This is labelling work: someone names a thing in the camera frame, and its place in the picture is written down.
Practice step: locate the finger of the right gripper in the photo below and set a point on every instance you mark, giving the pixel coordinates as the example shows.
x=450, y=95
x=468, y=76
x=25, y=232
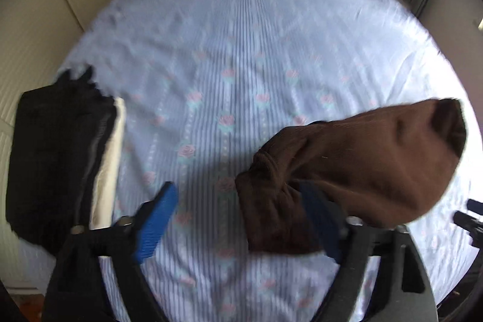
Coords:
x=474, y=206

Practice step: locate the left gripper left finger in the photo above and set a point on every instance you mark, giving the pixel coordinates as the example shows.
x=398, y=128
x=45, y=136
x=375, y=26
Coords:
x=77, y=291

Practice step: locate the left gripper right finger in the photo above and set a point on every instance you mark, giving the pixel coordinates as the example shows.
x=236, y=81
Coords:
x=401, y=291

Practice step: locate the dark brown fleece pants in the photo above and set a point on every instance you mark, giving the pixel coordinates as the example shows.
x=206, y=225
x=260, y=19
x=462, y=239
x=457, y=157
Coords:
x=387, y=166

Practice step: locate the white folded garment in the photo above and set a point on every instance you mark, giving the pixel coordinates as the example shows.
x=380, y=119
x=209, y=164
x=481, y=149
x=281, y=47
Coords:
x=103, y=195

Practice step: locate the black folded garment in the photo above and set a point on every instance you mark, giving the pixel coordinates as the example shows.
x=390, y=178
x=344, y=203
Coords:
x=60, y=134

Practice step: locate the blue floral striped bed sheet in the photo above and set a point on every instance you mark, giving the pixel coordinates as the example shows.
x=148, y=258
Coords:
x=207, y=82

